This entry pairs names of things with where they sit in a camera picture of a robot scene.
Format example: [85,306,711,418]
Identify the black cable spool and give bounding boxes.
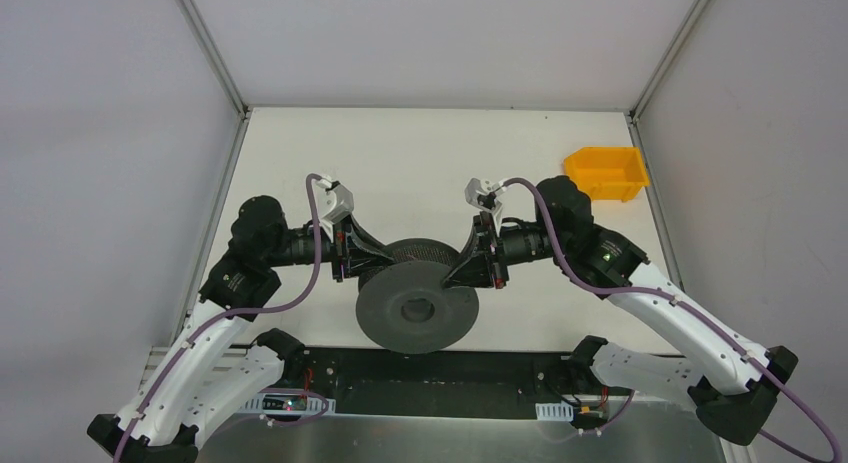
[355,238,480,354]

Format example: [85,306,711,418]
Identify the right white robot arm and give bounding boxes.
[442,176,798,446]

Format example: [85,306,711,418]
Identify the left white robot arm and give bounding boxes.
[87,187,394,462]

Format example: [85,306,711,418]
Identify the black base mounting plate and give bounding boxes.
[269,347,628,420]

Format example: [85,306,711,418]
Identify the orange plastic bin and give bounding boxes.
[563,146,651,202]

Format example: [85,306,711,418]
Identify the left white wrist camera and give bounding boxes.
[313,176,355,237]

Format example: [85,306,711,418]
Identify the left white cable duct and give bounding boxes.
[236,393,336,417]

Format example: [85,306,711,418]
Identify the white cable duct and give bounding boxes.
[236,393,336,417]
[535,401,574,423]

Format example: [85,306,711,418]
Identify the right white cable duct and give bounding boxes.
[535,401,574,423]

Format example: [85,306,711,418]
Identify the aluminium frame rail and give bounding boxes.
[139,345,738,403]

